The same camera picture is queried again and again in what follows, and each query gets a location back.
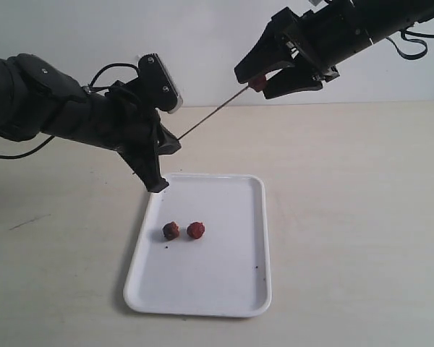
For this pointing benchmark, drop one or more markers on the white rectangular plastic tray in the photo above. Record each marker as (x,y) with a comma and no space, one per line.
(225,273)

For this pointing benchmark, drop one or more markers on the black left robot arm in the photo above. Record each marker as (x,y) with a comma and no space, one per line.
(35,98)

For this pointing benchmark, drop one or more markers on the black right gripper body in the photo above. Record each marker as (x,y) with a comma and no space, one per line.
(326,37)

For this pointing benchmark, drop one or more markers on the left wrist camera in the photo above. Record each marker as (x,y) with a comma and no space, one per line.
(158,84)

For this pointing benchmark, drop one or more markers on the thin metal skewer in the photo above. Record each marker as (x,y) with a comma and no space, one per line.
(212,113)

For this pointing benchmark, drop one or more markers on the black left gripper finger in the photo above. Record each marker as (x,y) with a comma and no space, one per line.
(167,142)
(145,164)

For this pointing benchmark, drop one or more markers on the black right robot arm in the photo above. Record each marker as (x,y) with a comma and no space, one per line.
(386,18)

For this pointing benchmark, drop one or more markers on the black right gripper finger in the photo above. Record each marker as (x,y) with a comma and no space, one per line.
(270,53)
(291,80)

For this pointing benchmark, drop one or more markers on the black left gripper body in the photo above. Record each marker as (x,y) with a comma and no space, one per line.
(120,121)

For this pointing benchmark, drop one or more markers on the dark red berry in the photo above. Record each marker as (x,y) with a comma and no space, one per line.
(171,231)

